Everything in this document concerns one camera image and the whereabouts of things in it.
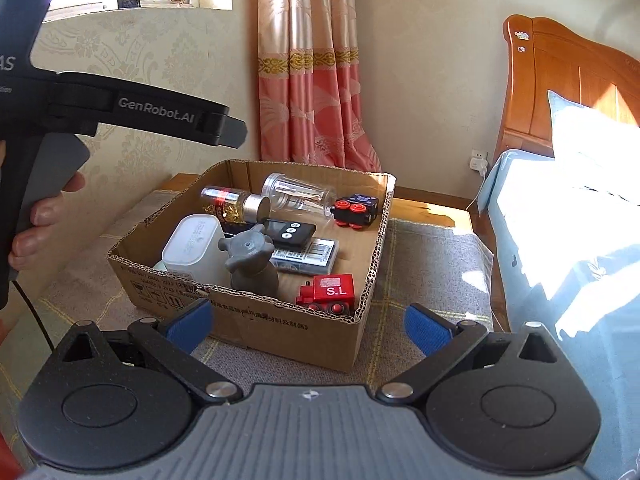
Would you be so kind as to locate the white pillow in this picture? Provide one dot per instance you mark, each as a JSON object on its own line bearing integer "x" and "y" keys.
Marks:
{"x": 595, "y": 145}

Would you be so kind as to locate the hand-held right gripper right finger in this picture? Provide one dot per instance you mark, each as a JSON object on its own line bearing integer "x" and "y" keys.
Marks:
{"x": 427, "y": 327}

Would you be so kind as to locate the clear plastic bottle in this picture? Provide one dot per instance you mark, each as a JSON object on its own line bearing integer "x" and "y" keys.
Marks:
{"x": 300, "y": 195}

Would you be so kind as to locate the black toy train car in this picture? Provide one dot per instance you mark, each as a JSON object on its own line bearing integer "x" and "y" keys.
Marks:
{"x": 357, "y": 210}

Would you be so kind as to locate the white wall socket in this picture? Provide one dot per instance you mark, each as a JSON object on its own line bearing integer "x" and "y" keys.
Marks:
{"x": 478, "y": 161}

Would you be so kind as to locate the person's left hand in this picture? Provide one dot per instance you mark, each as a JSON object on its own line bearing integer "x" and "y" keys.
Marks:
{"x": 42, "y": 215}

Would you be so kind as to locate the blue floral bedsheet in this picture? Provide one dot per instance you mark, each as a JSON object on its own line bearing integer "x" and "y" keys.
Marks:
{"x": 565, "y": 300}

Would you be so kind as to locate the clear plastic case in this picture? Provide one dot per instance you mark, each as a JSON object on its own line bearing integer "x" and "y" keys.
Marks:
{"x": 310, "y": 257}

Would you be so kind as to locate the cardboard box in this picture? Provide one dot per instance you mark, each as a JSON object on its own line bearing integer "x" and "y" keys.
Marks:
{"x": 300, "y": 340}

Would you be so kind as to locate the white cotton swab box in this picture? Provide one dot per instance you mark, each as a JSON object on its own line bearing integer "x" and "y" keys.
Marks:
{"x": 192, "y": 250}

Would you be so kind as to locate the glass bottle of yellow capsules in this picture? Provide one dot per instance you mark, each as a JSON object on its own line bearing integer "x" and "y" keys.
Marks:
{"x": 232, "y": 202}

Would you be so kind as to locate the checked grey blanket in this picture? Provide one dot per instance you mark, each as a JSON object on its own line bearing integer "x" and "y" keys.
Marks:
{"x": 435, "y": 270}

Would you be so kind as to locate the black remote with white buttons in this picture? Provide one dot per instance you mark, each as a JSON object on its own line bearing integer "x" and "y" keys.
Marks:
{"x": 290, "y": 232}

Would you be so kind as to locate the grey animal figurine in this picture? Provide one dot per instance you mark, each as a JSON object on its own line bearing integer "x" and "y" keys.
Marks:
{"x": 252, "y": 260}

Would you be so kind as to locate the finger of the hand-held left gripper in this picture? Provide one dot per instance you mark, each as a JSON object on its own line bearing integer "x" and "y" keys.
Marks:
{"x": 227, "y": 130}

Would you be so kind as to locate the pink patterned curtain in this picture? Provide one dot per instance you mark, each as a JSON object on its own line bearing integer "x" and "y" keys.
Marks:
{"x": 315, "y": 70}

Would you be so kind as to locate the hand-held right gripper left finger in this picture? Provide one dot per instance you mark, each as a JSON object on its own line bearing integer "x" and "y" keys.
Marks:
{"x": 190, "y": 325}

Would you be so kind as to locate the wooden bed frame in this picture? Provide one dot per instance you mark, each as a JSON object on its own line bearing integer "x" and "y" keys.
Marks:
{"x": 550, "y": 80}

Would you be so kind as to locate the red wooden toy train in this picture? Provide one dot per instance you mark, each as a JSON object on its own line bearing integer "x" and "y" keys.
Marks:
{"x": 330, "y": 292}

